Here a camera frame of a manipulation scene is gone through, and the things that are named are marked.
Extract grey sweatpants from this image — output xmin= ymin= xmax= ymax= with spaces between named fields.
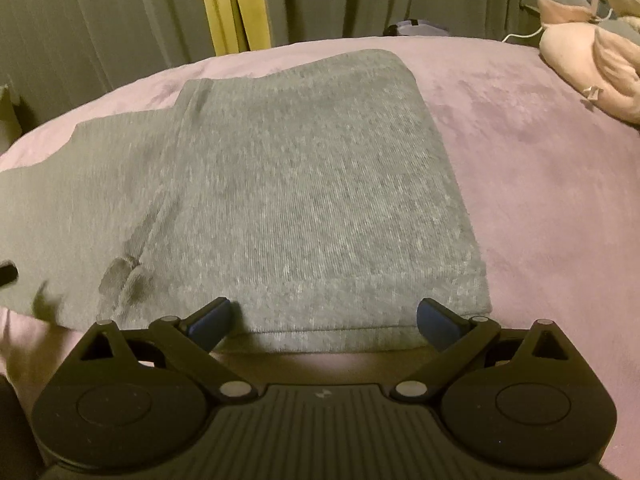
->
xmin=1 ymin=50 xmax=490 ymax=352

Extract pink bed blanket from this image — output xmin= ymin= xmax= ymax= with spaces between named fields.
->
xmin=1 ymin=37 xmax=639 ymax=479

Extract grey-green curtain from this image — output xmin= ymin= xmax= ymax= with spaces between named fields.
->
xmin=1 ymin=0 xmax=535 ymax=126

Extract purple storage box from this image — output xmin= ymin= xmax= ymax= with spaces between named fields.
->
xmin=383 ymin=20 xmax=450 ymax=37

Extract pink plush toy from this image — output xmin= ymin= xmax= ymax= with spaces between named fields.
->
xmin=537 ymin=0 xmax=639 ymax=125

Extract yellow curtain panel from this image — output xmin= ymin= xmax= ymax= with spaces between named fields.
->
xmin=203 ymin=0 xmax=272 ymax=55

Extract white charging cable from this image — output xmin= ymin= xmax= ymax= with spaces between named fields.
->
xmin=501 ymin=6 xmax=615 ymax=46

